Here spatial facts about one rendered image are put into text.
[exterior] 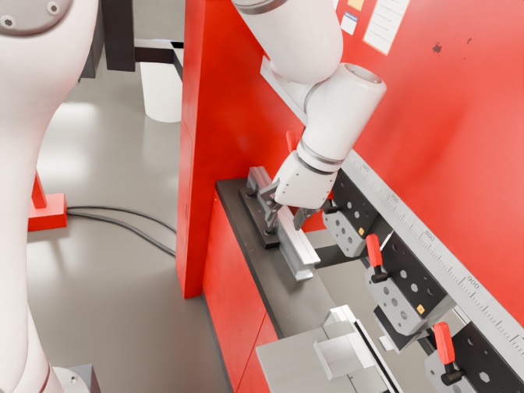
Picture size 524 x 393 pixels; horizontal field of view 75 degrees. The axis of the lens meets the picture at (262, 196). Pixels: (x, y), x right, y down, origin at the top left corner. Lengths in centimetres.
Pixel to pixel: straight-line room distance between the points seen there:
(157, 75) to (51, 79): 309
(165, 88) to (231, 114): 212
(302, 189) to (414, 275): 27
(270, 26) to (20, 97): 23
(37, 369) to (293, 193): 47
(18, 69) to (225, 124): 110
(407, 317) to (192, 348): 138
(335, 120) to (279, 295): 70
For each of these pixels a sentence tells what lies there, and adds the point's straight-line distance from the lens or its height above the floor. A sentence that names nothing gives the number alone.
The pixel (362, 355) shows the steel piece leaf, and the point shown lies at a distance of 94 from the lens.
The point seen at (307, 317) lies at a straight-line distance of 109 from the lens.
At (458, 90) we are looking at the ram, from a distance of 63.
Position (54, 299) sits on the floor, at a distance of 219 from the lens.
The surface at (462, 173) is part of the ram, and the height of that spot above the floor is 152.
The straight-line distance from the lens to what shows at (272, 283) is 112.
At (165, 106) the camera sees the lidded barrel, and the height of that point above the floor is 17.
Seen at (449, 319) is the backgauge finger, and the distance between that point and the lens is 110.
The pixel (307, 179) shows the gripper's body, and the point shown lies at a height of 143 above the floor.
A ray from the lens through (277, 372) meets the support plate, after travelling 86.
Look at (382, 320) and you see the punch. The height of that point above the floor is 111.
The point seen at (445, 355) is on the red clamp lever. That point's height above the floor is 129.
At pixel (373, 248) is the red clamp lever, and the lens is 73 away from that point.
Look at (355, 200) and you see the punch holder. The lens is 80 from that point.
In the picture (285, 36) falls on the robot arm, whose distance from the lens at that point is 38.
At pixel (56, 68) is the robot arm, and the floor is 169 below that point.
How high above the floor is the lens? 178
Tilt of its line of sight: 40 degrees down
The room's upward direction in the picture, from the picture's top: 14 degrees clockwise
